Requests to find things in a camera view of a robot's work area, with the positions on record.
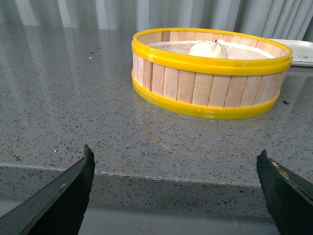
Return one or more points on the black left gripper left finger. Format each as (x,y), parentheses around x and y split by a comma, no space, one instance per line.
(59,207)

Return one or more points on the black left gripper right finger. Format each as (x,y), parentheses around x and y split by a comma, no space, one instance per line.
(289,197)

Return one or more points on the white steamed bun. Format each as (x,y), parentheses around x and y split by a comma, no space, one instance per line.
(208,49)

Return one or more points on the white rectangular tray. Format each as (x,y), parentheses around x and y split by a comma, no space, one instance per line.
(302,52)

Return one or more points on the wooden steamer with yellow rings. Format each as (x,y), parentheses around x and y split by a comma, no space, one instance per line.
(207,87)

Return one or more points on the grey curtain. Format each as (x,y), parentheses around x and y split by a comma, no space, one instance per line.
(277,19)

